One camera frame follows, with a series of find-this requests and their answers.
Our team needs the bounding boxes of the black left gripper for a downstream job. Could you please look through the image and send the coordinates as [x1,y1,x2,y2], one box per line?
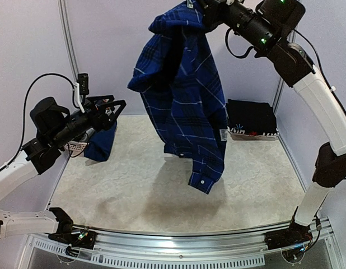
[50,95,126,147]

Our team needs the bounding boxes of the blue plaid garment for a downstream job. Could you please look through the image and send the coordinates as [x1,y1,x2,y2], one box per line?
[128,1,228,193]

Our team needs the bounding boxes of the black t-shirt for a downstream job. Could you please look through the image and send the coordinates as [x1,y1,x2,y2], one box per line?
[226,99,277,133]

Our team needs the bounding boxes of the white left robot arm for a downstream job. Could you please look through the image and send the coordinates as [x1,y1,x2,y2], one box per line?
[0,73,127,243]

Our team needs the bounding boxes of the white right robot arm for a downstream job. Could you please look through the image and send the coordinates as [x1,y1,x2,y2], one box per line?
[199,1,346,244]

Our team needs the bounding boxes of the solid navy blue garment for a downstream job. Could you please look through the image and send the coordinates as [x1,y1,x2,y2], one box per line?
[83,122,117,162]

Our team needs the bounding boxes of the red black plaid shirt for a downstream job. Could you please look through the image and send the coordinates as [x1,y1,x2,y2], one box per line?
[228,128,279,141]

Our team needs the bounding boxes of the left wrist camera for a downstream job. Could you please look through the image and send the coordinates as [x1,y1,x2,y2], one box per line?
[72,73,89,113]

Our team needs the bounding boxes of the right aluminium frame post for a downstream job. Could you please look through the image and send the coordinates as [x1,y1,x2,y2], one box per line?
[273,31,296,114]

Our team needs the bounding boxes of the aluminium frame post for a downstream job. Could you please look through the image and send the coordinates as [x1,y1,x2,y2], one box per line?
[273,31,296,114]
[57,0,79,80]

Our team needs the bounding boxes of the left aluminium frame post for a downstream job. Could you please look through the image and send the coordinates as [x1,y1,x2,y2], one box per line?
[57,0,79,80]

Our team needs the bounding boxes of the aluminium front rail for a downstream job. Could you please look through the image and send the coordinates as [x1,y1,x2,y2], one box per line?
[26,217,335,267]

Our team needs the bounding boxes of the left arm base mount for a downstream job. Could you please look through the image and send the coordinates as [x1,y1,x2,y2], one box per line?
[48,225,98,249]

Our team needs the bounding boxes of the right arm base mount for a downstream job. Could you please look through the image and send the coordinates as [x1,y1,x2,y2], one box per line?
[264,225,313,250]

